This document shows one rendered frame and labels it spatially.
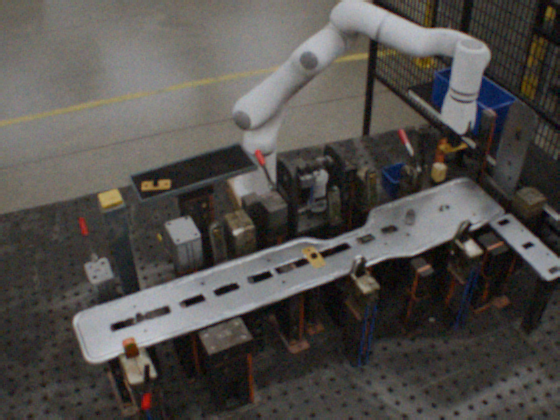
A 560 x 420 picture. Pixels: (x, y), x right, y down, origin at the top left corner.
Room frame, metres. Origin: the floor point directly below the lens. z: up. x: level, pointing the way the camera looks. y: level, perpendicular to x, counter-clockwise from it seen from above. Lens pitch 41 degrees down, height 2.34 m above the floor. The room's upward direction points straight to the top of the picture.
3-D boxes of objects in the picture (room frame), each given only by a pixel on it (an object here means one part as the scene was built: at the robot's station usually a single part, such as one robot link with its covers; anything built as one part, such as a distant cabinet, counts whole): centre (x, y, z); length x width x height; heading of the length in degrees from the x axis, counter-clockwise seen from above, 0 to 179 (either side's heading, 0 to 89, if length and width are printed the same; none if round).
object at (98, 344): (1.31, -0.08, 1.00); 1.38 x 0.22 x 0.02; 117
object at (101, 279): (1.21, 0.51, 0.88); 0.11 x 0.10 x 0.36; 27
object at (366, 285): (1.20, -0.23, 0.87); 0.12 x 0.09 x 0.35; 27
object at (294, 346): (1.29, -0.03, 0.84); 0.17 x 0.06 x 0.29; 27
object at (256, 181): (1.92, 0.08, 0.87); 0.19 x 0.19 x 0.18
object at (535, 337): (1.26, -0.82, 0.84); 0.11 x 0.06 x 0.29; 27
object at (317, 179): (1.56, -0.09, 0.94); 0.18 x 0.13 x 0.49; 117
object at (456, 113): (1.53, -0.51, 1.38); 0.10 x 0.07 x 0.11; 27
